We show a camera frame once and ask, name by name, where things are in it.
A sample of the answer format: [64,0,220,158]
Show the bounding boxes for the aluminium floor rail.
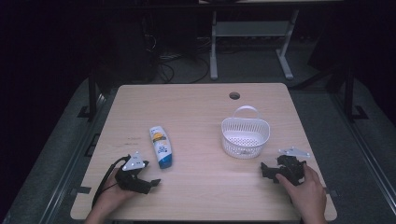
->
[328,90,396,216]
[36,92,108,224]

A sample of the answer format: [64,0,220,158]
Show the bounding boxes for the white plastic basket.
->
[220,105,271,161]

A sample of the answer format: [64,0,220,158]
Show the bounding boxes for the white metal table frame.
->
[209,8,301,81]

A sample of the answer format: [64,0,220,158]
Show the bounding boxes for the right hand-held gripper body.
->
[273,146,312,187]

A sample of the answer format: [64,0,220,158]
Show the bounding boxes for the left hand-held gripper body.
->
[114,150,154,195]

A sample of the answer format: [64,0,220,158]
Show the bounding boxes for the dark computer tower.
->
[120,13,159,83]

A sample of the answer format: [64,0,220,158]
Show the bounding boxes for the person's right hand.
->
[275,163,328,219]

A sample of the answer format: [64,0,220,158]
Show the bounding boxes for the black floor cables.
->
[146,34,211,85]

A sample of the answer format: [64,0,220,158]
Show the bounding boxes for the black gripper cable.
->
[92,154,131,209]

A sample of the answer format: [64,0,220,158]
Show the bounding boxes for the white and blue sunscreen bottle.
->
[148,125,174,170]

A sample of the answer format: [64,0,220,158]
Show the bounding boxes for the person's left hand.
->
[92,168,138,219]

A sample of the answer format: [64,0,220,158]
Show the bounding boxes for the black metal post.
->
[342,65,369,123]
[78,72,99,122]

